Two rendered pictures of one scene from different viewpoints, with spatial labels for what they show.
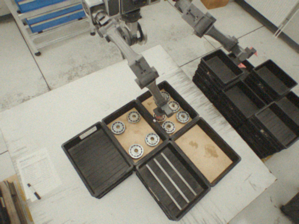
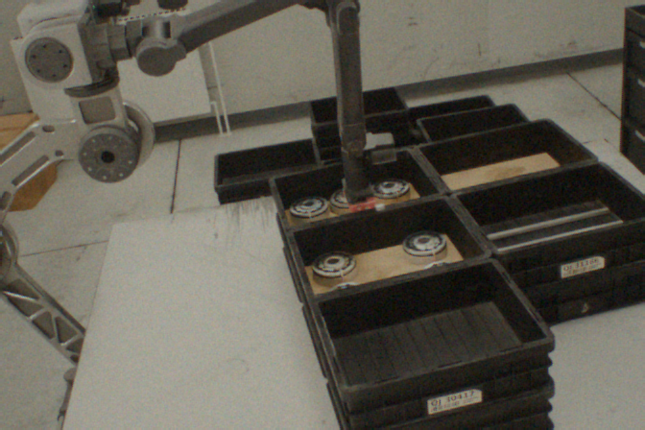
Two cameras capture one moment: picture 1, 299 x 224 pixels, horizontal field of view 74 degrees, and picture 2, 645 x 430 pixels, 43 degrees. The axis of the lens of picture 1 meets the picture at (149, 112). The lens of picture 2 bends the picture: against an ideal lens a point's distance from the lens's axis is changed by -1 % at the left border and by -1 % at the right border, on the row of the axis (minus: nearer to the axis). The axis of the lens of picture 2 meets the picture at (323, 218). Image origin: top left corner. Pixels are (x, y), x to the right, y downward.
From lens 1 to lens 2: 1.44 m
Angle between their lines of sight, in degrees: 46
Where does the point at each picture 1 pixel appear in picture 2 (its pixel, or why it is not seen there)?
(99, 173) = not seen: hidden behind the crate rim
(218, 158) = (527, 167)
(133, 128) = (368, 278)
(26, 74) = not seen: outside the picture
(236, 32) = (155, 182)
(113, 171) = (483, 335)
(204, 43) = not seen: hidden behind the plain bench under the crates
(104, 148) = (398, 343)
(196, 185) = (583, 206)
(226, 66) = (267, 171)
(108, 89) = (173, 351)
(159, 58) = (160, 233)
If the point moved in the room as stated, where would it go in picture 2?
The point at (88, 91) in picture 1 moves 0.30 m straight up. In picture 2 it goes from (139, 399) to (103, 290)
